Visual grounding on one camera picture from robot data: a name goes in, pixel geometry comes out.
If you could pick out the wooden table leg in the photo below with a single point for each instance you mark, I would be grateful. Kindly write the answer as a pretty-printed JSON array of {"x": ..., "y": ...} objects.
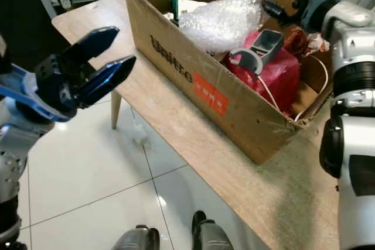
[{"x": 116, "y": 112}]

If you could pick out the brown cardboard box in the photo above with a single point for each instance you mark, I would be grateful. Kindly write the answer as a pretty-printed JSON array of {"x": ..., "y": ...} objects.
[{"x": 187, "y": 86}]

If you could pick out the green white paper carton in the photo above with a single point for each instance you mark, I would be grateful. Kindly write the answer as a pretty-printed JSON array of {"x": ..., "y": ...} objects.
[{"x": 181, "y": 7}]

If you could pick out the red plastic bag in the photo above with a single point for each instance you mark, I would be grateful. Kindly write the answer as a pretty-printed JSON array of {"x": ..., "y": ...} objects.
[{"x": 275, "y": 77}]

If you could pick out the grey plastic holder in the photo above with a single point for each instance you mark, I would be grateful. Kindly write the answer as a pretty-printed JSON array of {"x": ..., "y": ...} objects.
[{"x": 263, "y": 46}]

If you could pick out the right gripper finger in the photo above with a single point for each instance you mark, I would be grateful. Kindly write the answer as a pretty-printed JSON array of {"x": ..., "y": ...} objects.
[{"x": 276, "y": 11}]

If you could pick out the grey right robot foot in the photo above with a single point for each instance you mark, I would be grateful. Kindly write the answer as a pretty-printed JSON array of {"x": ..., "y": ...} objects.
[{"x": 214, "y": 235}]

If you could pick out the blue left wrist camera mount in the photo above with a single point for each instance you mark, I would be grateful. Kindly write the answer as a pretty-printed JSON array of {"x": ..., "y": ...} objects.
[{"x": 20, "y": 93}]

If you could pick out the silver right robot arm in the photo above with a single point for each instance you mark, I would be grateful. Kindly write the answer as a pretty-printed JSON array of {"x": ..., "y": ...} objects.
[{"x": 354, "y": 86}]

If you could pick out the clear bubble wrap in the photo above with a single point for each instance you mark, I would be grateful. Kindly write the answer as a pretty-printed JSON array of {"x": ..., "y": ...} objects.
[{"x": 220, "y": 23}]

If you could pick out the red gold crumpled wrapper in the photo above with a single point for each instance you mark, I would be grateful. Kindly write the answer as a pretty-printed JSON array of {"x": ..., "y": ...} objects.
[{"x": 299, "y": 42}]

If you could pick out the orange box label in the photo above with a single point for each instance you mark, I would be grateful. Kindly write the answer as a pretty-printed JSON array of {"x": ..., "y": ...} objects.
[{"x": 210, "y": 93}]

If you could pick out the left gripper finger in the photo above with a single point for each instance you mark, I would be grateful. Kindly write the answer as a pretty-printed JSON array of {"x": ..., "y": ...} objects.
[
  {"x": 110, "y": 77},
  {"x": 94, "y": 42}
]

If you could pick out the grey left robot foot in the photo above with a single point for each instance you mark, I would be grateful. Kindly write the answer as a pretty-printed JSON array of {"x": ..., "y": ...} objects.
[{"x": 137, "y": 239}]

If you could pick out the grey robot foot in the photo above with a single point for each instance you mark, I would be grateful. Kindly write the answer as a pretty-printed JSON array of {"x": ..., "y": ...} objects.
[
  {"x": 214, "y": 235},
  {"x": 137, "y": 239}
]

